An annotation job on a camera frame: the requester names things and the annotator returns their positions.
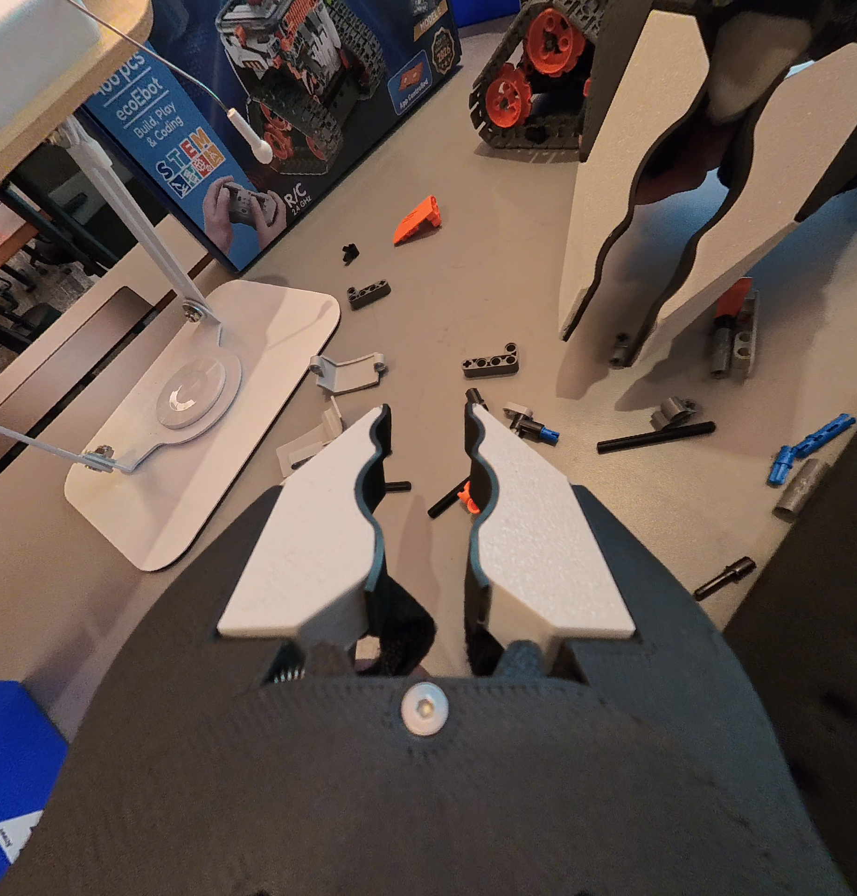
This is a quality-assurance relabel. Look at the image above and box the orange angled block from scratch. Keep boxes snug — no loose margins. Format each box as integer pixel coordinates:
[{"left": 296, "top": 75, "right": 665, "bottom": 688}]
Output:
[{"left": 393, "top": 196, "right": 443, "bottom": 246}]

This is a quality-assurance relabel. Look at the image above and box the blue toy robot box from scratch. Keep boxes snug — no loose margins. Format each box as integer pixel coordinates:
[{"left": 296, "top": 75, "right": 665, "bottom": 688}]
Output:
[{"left": 85, "top": 0, "right": 464, "bottom": 274}]

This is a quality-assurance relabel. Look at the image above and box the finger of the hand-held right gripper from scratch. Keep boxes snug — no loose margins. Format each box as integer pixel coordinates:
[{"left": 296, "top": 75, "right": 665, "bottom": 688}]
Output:
[
  {"left": 557, "top": 7, "right": 716, "bottom": 344},
  {"left": 613, "top": 42, "right": 857, "bottom": 368}
]

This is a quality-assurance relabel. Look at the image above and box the long dark grey angled beam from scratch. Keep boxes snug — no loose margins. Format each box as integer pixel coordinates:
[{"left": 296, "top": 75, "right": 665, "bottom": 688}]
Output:
[{"left": 462, "top": 342, "right": 520, "bottom": 379}]

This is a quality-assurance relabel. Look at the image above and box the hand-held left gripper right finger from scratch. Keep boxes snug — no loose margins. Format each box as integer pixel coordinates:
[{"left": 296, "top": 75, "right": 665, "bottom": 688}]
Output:
[{"left": 463, "top": 402, "right": 639, "bottom": 676}]

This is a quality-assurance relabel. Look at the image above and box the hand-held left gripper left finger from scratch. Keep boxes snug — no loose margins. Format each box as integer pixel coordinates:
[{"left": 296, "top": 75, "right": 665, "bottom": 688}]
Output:
[{"left": 217, "top": 404, "right": 394, "bottom": 659}]

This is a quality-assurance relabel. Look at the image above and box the light grey curved panel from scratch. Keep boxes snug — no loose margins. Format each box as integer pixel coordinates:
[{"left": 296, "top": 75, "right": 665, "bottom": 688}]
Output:
[{"left": 309, "top": 352, "right": 389, "bottom": 394}]

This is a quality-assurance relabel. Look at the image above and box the grey orange brick assembly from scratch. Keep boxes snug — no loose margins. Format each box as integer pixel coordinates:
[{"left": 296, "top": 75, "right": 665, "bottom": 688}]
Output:
[{"left": 708, "top": 276, "right": 760, "bottom": 380}]

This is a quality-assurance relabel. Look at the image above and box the light grey box piece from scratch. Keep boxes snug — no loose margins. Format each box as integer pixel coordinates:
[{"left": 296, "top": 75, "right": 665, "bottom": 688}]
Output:
[{"left": 276, "top": 395, "right": 345, "bottom": 480}]

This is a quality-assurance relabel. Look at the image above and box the blue plastic bin white tag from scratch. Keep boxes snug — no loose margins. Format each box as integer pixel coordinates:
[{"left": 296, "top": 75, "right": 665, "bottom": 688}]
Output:
[{"left": 0, "top": 680, "right": 71, "bottom": 879}]

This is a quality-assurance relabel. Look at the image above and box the white book stand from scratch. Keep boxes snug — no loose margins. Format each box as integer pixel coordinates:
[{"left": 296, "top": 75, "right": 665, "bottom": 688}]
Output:
[{"left": 0, "top": 0, "right": 341, "bottom": 575}]

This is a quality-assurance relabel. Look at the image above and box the long black axle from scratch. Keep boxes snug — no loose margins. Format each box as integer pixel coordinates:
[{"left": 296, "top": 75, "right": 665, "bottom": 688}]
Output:
[{"left": 596, "top": 420, "right": 716, "bottom": 455}]

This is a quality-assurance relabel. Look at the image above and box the tracked toy robot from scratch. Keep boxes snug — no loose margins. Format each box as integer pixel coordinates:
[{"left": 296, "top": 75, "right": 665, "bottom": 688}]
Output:
[{"left": 468, "top": 0, "right": 611, "bottom": 151}]

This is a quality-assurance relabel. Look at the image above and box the grey tube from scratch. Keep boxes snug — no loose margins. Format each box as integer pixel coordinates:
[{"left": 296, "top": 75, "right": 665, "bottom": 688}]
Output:
[{"left": 771, "top": 458, "right": 831, "bottom": 522}]

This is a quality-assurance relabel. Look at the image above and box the long blue pin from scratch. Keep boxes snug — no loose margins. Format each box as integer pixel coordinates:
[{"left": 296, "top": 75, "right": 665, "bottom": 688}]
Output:
[{"left": 792, "top": 413, "right": 856, "bottom": 456}]

